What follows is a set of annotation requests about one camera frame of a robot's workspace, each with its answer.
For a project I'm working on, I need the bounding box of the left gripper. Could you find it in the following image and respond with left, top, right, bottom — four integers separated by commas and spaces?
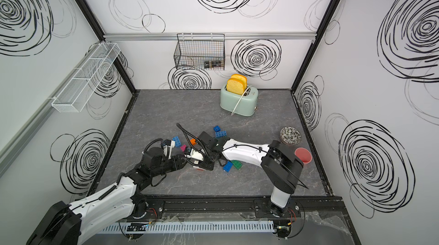
151, 154, 189, 178

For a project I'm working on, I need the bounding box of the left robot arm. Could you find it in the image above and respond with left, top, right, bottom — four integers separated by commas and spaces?
27, 147, 187, 245

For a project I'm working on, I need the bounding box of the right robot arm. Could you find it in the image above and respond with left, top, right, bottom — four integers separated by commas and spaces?
176, 123, 307, 209

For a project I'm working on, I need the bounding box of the light blue long brick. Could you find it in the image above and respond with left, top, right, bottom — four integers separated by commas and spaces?
172, 136, 182, 147

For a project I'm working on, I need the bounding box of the mint green toaster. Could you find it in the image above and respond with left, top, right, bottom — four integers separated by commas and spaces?
219, 85, 259, 117

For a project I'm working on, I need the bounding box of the blue square brick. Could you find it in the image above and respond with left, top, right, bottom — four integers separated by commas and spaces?
222, 161, 233, 173

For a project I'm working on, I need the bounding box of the green flat brick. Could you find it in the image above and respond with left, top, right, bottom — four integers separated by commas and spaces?
231, 160, 242, 170

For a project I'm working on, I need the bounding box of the yellow toast slice front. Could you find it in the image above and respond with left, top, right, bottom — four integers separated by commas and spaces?
226, 78, 247, 95

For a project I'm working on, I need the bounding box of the yellow toast slice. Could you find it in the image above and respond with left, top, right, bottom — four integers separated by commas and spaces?
230, 74, 248, 87
226, 78, 247, 95

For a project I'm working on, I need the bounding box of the dark object in basket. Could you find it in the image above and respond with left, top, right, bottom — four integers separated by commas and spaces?
203, 61, 224, 69

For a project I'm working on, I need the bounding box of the yellow toast slice back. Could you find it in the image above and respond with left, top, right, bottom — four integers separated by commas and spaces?
230, 74, 248, 87

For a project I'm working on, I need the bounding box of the speckled plate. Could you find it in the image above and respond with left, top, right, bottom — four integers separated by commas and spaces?
280, 126, 302, 146

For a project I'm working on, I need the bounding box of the pink cup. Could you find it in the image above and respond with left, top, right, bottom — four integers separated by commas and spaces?
294, 147, 313, 164

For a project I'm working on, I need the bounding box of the white cable duct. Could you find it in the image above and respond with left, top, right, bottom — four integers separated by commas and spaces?
99, 221, 275, 235

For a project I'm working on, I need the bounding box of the white toaster cable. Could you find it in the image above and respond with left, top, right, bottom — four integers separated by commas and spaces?
230, 85, 252, 116

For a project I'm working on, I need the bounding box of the black wire basket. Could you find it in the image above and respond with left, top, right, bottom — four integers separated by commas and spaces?
173, 33, 226, 71

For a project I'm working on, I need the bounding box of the white wire shelf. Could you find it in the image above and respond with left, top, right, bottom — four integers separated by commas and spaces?
51, 42, 121, 113

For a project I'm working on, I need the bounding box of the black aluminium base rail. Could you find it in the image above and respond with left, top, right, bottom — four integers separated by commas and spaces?
144, 195, 346, 218

